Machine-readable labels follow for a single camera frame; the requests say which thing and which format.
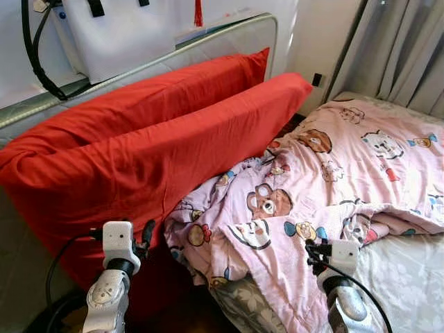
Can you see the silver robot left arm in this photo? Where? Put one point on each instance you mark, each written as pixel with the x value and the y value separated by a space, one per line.
pixel 107 298

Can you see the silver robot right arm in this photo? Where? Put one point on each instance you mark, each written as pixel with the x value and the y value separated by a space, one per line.
pixel 347 305

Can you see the long red cushion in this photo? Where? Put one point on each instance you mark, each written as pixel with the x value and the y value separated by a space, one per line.
pixel 152 97
pixel 159 159

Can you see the pink cartoon bear blanket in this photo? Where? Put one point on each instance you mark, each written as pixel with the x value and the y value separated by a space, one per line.
pixel 333 166

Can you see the bed with grey floral sheet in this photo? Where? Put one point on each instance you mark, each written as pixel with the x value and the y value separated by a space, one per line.
pixel 416 277

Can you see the black round waste bin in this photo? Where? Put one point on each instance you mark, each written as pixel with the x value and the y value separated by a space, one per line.
pixel 55 319

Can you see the white fabric bag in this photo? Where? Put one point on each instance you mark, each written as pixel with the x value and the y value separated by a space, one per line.
pixel 125 41

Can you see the grey curtain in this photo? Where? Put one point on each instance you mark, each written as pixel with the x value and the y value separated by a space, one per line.
pixel 395 55

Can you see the red hanging tassel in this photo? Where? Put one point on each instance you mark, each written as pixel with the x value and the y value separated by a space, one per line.
pixel 198 14

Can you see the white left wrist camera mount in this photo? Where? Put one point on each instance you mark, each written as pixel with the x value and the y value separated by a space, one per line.
pixel 116 239

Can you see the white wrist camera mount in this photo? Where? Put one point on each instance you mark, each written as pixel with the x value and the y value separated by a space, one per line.
pixel 116 239
pixel 345 255

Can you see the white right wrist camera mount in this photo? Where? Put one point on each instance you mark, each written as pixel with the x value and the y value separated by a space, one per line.
pixel 345 255

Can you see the dark wall socket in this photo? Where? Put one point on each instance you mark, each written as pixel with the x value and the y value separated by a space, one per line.
pixel 316 80

